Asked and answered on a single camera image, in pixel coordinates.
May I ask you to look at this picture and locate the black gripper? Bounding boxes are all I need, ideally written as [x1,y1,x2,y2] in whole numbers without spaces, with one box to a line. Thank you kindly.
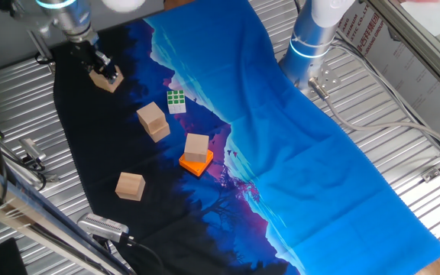
[69,40,120,84]

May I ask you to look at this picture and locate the light wooden cube block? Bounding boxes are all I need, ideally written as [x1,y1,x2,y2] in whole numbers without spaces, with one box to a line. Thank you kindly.
[114,171,147,202]
[135,101,167,134]
[145,120,172,144]
[183,132,210,164]
[89,64,125,94]

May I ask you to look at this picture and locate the grey metal pole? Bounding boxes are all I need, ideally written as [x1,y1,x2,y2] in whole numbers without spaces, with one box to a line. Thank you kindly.
[27,30,56,65]

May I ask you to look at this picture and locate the Rubik's cube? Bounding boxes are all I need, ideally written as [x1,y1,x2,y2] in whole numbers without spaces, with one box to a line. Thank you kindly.
[167,89,187,115]

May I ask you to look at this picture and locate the orange square base block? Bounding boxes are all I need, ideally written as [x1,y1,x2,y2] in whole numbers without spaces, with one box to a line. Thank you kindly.
[178,148,215,178]

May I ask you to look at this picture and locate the black flat device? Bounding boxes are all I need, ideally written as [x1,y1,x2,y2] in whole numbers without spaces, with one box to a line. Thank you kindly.
[0,237,28,275]

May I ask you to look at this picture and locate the blue mountain print cloth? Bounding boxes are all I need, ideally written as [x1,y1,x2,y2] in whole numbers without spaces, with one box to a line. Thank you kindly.
[51,0,440,275]

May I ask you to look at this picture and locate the white printed panel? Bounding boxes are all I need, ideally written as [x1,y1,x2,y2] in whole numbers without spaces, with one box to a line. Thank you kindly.
[336,7,440,150]

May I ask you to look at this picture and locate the silver depth camera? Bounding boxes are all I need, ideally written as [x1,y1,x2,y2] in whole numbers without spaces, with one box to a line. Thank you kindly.
[18,137,48,163]
[76,212,131,244]

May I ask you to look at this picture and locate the silver camera mount bracket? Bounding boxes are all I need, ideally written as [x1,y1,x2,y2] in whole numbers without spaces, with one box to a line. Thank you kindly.
[28,158,60,184]

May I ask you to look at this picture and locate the aluminium frame beam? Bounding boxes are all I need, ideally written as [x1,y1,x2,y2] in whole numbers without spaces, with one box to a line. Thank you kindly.
[0,154,137,275]
[364,0,440,102]

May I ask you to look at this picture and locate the black camera cable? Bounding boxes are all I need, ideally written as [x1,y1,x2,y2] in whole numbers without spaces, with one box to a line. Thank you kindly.
[122,233,167,275]

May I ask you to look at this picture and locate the grey hose with metal connector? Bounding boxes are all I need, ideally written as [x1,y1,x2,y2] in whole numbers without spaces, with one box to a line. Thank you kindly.
[307,77,440,154]

